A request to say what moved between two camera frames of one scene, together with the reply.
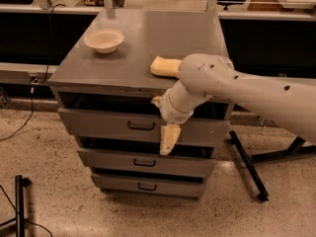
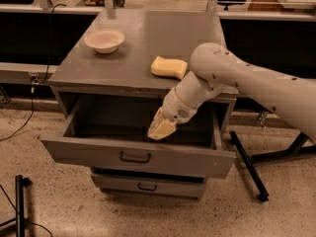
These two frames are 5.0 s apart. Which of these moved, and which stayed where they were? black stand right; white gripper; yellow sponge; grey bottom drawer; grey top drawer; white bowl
Moved: grey top drawer; white gripper
Stayed: yellow sponge; white bowl; grey bottom drawer; black stand right
